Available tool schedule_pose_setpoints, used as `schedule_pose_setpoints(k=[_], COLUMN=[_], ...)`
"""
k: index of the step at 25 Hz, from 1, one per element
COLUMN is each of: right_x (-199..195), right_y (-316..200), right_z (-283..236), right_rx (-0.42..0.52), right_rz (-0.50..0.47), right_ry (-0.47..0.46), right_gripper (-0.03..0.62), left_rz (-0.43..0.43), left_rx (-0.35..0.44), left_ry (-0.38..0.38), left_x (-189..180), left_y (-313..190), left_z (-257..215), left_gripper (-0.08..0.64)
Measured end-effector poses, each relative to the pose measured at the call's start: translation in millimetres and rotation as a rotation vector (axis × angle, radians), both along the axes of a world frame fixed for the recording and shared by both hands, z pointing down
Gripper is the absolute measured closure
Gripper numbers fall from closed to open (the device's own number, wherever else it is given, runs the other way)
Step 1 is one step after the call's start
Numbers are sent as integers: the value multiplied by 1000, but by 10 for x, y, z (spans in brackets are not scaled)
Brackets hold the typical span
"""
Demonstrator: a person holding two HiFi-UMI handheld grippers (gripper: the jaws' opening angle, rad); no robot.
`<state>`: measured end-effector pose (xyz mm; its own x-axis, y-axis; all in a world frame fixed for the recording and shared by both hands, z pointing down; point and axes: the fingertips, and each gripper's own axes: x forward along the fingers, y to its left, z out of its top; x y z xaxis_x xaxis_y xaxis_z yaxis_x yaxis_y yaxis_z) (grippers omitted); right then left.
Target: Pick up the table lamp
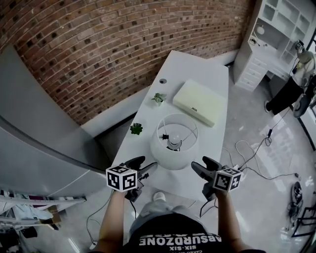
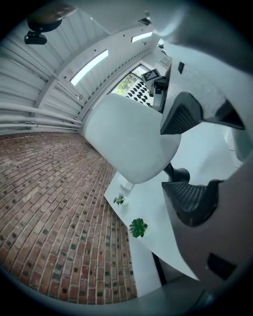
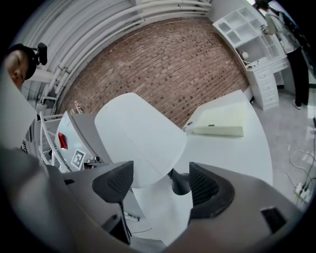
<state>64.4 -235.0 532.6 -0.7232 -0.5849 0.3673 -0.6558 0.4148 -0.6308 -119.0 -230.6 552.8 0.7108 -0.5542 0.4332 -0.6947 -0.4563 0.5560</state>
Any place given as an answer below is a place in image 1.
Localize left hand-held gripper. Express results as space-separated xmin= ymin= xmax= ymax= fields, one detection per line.
xmin=106 ymin=156 xmax=158 ymax=202

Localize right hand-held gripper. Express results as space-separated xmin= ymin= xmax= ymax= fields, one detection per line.
xmin=191 ymin=156 xmax=242 ymax=202

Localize white table lamp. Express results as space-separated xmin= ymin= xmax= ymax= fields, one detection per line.
xmin=150 ymin=113 xmax=199 ymax=171

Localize person's right forearm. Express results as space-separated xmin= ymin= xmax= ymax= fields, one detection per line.
xmin=215 ymin=190 xmax=253 ymax=253

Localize person's left forearm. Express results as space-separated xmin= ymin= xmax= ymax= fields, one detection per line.
xmin=95 ymin=190 xmax=129 ymax=253

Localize white desk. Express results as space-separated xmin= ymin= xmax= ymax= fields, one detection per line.
xmin=112 ymin=50 xmax=230 ymax=201

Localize white shelf cabinet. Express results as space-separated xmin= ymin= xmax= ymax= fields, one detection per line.
xmin=233 ymin=0 xmax=314 ymax=91

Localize dark green potted plant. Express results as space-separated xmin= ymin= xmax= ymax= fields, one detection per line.
xmin=130 ymin=123 xmax=144 ymax=136

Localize person's grey trousers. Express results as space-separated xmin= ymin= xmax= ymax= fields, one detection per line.
xmin=129 ymin=199 xmax=206 ymax=238

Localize cream flat box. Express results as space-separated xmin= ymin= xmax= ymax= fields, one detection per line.
xmin=172 ymin=79 xmax=227 ymax=128

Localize pale green potted plant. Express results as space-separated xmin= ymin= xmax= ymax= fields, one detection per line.
xmin=151 ymin=92 xmax=167 ymax=107

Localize person's black printed shirt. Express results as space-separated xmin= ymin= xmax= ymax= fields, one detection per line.
xmin=122 ymin=213 xmax=223 ymax=253

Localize white metal shelf rack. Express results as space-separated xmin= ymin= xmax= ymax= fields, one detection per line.
xmin=0 ymin=189 xmax=87 ymax=233

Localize black round device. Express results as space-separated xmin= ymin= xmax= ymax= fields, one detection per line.
xmin=293 ymin=95 xmax=310 ymax=118

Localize silver refrigerator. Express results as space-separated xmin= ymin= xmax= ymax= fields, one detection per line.
xmin=0 ymin=44 xmax=117 ymax=198

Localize white floor cable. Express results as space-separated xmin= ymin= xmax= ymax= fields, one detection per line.
xmin=222 ymin=139 xmax=263 ymax=175

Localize black floor cable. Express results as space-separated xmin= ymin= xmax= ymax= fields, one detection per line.
xmin=240 ymin=108 xmax=298 ymax=180

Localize thin dark floor cable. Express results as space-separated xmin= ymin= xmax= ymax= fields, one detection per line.
xmin=86 ymin=197 xmax=112 ymax=246

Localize black device with cables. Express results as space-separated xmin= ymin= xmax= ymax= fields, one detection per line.
xmin=287 ymin=181 xmax=305 ymax=223

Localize black metal frame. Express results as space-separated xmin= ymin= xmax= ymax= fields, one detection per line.
xmin=293 ymin=207 xmax=316 ymax=238

